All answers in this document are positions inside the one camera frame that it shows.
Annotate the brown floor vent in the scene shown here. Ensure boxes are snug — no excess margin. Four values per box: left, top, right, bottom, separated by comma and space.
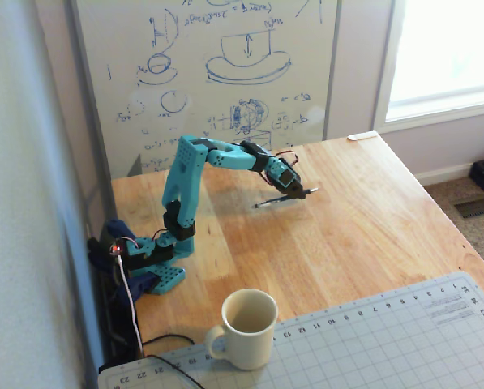
452, 194, 484, 220

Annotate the red white servo wire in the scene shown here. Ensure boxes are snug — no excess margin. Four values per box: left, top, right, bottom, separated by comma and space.
272, 150, 301, 168

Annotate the grey cutting mat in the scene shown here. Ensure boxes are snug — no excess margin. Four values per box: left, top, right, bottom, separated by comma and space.
98, 271, 484, 389

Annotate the black cable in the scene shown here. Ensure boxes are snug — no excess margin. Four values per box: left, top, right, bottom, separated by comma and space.
141, 333, 197, 354
140, 354, 207, 389

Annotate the whiteboard with blue drawings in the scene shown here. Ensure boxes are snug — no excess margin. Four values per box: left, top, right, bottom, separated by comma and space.
65, 0, 343, 180

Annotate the cream ceramic mug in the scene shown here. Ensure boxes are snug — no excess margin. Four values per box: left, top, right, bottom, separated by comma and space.
204, 288, 280, 372

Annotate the blue clamp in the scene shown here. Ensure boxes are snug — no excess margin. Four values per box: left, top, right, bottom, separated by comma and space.
88, 218, 162, 306

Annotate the white cable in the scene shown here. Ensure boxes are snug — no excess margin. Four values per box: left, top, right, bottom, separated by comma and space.
118, 253, 145, 360

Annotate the dark blue pen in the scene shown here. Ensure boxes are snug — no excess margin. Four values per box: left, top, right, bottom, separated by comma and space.
251, 186, 321, 209

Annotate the black teal gripper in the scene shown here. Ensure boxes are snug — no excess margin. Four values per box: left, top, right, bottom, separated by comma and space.
264, 156, 310, 201

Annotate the white framed window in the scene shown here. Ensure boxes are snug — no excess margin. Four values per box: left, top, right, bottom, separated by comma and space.
372, 0, 484, 135

